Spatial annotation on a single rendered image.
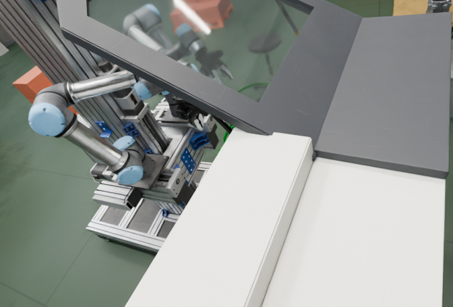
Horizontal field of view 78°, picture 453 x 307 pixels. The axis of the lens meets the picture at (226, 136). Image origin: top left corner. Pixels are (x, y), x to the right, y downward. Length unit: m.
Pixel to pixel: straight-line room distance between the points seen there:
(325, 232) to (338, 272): 0.08
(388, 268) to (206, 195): 0.39
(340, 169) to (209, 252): 0.37
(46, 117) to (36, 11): 0.48
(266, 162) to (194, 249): 0.25
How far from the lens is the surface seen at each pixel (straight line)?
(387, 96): 0.90
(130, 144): 1.46
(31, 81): 4.90
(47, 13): 1.49
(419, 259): 0.67
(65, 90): 1.31
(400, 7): 4.50
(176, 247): 0.64
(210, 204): 0.66
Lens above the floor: 2.07
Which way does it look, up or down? 42 degrees down
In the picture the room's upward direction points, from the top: 23 degrees counter-clockwise
